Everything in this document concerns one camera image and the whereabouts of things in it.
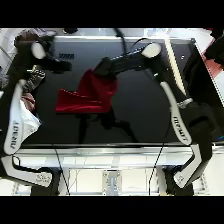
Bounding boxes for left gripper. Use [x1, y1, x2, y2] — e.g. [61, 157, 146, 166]
[50, 58, 73, 75]

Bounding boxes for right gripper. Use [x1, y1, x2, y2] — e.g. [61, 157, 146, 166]
[94, 56, 114, 77]

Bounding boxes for red garment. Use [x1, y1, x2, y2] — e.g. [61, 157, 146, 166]
[54, 68, 120, 115]

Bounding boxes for checked shirt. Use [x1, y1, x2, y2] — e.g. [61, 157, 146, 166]
[24, 64, 47, 93]

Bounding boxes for brown garment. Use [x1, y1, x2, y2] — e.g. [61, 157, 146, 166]
[14, 28, 58, 47]

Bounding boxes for pink garment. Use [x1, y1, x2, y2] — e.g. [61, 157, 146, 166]
[22, 92, 36, 110]

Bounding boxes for white garment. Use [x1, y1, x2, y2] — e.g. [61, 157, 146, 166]
[18, 98, 43, 137]

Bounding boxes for silver frame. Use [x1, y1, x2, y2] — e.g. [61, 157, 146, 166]
[0, 142, 224, 197]

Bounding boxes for black cable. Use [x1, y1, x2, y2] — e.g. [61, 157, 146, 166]
[147, 114, 173, 197]
[50, 143, 71, 197]

